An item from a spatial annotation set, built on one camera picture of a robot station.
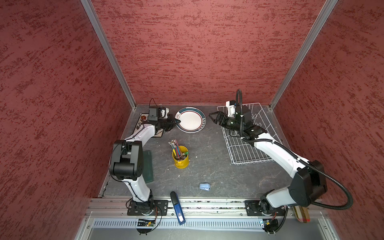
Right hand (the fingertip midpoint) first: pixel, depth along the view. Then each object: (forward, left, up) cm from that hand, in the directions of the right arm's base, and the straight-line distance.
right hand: (211, 119), depth 79 cm
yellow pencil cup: (-17, +16, -16) cm, 29 cm away
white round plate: (+10, +11, -12) cm, 19 cm away
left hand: (+7, +18, -11) cm, 22 cm away
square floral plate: (-4, +29, -6) cm, 30 cm away
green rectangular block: (-15, +39, -24) cm, 48 cm away
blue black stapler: (-39, +18, -22) cm, 48 cm away
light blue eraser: (-28, +5, -22) cm, 36 cm away
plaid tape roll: (-42, -42, -24) cm, 64 cm away
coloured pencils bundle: (-10, +21, -9) cm, 25 cm away
